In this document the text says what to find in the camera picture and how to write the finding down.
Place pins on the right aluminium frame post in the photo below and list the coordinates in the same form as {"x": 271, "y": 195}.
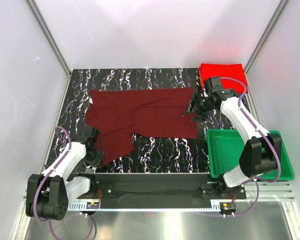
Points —
{"x": 278, "y": 12}

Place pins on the left aluminium frame post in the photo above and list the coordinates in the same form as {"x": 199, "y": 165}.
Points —
{"x": 39, "y": 18}

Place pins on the left connector box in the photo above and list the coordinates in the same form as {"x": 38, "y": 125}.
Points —
{"x": 92, "y": 205}

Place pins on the folded bright red t-shirt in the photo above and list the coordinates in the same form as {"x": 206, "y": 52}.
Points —
{"x": 234, "y": 71}

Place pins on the aluminium front rail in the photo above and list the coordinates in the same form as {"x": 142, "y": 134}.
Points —
{"x": 268, "y": 213}

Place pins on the right connector box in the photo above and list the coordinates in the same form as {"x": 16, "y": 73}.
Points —
{"x": 228, "y": 206}

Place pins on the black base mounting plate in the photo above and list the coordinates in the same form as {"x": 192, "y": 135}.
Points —
{"x": 153, "y": 192}

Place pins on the dark red t-shirt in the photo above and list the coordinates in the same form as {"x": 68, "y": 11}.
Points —
{"x": 152, "y": 113}

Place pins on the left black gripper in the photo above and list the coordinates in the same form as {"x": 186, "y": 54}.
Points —
{"x": 97, "y": 161}

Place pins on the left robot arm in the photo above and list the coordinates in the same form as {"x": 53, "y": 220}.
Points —
{"x": 49, "y": 193}

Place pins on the green plastic tray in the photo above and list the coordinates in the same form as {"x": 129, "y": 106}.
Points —
{"x": 225, "y": 147}

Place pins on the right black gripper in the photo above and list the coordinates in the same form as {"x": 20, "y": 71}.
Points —
{"x": 199, "y": 115}

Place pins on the aluminium frame post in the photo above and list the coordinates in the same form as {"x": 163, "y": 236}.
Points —
{"x": 39, "y": 18}
{"x": 278, "y": 12}

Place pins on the connector box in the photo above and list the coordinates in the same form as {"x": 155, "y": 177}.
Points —
{"x": 92, "y": 205}
{"x": 228, "y": 206}

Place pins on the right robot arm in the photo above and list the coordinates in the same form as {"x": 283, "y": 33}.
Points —
{"x": 260, "y": 159}

